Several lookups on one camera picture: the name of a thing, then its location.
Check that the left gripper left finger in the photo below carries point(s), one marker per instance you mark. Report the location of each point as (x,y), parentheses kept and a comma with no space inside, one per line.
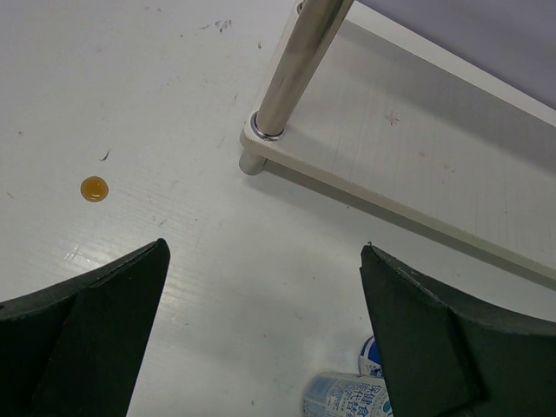
(76,348)

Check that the blue-label water bottle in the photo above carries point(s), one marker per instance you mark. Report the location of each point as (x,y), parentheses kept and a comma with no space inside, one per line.
(344,394)

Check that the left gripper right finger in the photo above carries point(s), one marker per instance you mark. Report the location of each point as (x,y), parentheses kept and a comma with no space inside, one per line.
(447,353)

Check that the white two-tier shelf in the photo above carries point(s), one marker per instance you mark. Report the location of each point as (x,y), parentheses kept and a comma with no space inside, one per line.
(394,120)

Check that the orange drop on table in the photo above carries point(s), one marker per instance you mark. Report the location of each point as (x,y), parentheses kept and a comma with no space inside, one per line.
(94,189)

